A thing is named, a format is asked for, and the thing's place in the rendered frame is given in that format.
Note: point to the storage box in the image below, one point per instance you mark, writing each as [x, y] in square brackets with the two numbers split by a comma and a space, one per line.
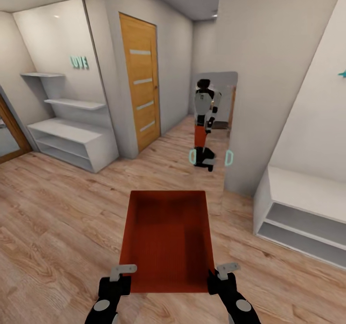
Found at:
[167, 236]

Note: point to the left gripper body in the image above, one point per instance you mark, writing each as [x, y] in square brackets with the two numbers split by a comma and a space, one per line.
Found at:
[122, 286]

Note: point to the standing mirror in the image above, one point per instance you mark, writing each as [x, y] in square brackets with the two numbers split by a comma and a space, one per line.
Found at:
[215, 99]

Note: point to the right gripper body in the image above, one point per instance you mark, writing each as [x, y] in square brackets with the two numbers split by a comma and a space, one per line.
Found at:
[218, 286]

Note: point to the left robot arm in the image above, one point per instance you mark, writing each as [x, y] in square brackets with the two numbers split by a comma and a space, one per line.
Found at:
[110, 291]

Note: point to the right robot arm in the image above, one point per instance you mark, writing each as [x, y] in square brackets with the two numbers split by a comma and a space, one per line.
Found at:
[240, 311]

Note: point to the door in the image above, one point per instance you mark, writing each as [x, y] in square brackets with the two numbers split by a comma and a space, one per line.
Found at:
[12, 141]
[141, 62]

